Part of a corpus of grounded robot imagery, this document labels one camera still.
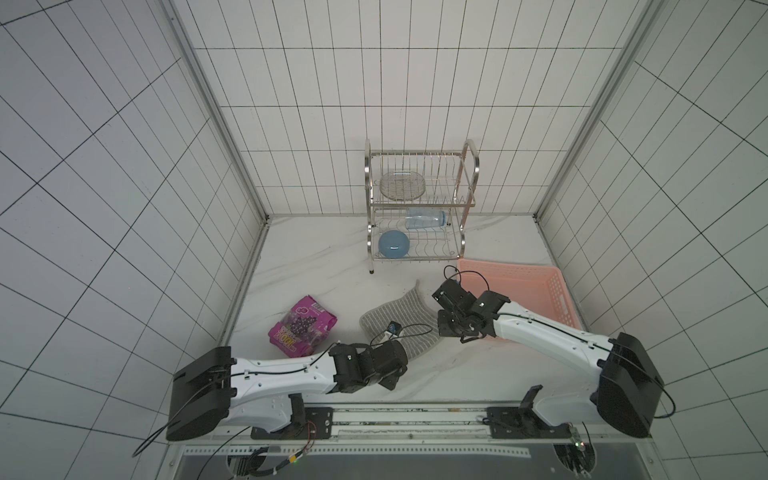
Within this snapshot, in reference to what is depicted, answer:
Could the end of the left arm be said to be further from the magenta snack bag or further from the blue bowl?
the blue bowl

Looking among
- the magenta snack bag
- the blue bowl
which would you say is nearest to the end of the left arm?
the magenta snack bag

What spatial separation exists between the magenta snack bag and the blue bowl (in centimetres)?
29

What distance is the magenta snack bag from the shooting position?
2.73 ft

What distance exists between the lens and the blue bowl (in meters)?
1.03
